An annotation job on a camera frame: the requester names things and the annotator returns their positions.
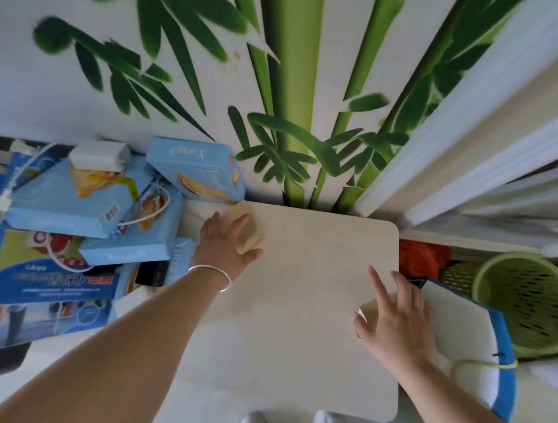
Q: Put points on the person's right hand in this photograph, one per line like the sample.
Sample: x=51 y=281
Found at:
x=399 y=331

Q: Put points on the person's left hand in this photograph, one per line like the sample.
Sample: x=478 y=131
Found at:
x=220 y=250

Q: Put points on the person's left thumb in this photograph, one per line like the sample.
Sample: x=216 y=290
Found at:
x=251 y=256

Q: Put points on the person's right middle finger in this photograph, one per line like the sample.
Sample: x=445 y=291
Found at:
x=402 y=287

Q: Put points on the person's right thumb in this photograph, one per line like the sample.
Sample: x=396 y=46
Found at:
x=362 y=327

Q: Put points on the small beige pad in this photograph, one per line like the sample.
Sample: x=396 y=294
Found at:
x=369 y=311

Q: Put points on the beige round pad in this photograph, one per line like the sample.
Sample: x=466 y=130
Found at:
x=249 y=233

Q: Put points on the person's left forearm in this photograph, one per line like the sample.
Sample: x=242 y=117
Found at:
x=117 y=348

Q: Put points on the person's right forearm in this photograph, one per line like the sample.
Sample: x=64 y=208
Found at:
x=436 y=390

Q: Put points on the orange plastic bag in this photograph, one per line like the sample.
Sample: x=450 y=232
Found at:
x=423 y=258

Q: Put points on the yellow-green mesh item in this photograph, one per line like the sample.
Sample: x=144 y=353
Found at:
x=457 y=276

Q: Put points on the narrow light blue box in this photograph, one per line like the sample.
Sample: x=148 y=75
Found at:
x=184 y=259

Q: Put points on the blue and white bag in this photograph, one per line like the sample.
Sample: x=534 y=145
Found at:
x=468 y=331

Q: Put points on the black small object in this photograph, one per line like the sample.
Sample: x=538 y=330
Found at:
x=150 y=274

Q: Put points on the light blue cookie box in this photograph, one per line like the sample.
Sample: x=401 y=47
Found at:
x=192 y=168

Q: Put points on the light blue fruit-print box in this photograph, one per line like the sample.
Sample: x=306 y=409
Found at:
x=139 y=244

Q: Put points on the green plastic basket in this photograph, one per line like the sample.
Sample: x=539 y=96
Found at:
x=523 y=300

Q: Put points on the white flat box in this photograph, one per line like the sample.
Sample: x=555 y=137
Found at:
x=130 y=300

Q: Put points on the white power adapter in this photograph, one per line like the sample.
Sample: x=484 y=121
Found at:
x=100 y=156

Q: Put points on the large light blue barcode box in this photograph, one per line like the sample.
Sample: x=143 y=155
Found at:
x=56 y=200

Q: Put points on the dark blue red-label box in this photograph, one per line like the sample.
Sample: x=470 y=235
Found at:
x=48 y=279

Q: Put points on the blue and white box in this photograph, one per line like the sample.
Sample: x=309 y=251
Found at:
x=52 y=318

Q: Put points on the white door frame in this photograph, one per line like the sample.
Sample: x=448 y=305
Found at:
x=462 y=130

